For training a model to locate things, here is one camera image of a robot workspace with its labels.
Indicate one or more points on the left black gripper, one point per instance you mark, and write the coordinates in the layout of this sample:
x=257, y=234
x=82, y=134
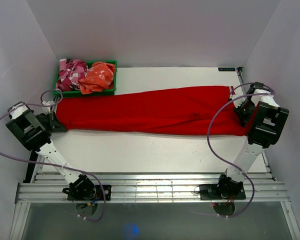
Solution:
x=54, y=125

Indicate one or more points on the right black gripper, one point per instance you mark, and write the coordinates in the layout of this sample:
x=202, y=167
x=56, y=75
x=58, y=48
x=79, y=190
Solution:
x=244, y=119

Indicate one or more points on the red trousers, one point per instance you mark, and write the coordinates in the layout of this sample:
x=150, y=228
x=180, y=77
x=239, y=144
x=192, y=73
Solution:
x=186, y=111

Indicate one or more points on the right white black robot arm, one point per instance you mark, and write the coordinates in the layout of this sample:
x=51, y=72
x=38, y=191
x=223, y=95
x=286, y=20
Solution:
x=264, y=121

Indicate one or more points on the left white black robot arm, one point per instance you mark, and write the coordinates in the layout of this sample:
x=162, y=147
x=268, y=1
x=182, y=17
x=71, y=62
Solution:
x=34, y=132

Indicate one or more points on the green plastic tray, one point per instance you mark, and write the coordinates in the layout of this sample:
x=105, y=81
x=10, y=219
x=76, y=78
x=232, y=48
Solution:
x=106, y=92

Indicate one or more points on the pink patterned garment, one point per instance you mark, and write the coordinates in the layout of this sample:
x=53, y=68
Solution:
x=70, y=72

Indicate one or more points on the orange crumpled garment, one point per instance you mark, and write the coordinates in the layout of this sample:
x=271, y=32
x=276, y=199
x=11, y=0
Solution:
x=99, y=77

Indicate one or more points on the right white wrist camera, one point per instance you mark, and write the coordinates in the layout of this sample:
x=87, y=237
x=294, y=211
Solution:
x=237, y=99

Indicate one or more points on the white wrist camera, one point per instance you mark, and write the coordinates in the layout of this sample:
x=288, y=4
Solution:
x=237, y=99
x=49, y=103

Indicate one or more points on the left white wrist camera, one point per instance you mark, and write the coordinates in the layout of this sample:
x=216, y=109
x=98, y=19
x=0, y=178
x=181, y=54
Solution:
x=49, y=103

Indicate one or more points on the aluminium frame rail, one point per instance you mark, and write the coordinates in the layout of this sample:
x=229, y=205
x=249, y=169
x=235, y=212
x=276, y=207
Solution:
x=150, y=188

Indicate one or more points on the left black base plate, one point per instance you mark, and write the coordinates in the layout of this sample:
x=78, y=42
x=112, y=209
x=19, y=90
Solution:
x=98, y=196

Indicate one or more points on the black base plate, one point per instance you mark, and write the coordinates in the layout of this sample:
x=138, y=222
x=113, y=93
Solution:
x=98, y=196
x=215, y=192

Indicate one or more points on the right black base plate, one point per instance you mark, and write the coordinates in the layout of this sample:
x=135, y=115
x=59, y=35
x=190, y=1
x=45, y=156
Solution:
x=215, y=192

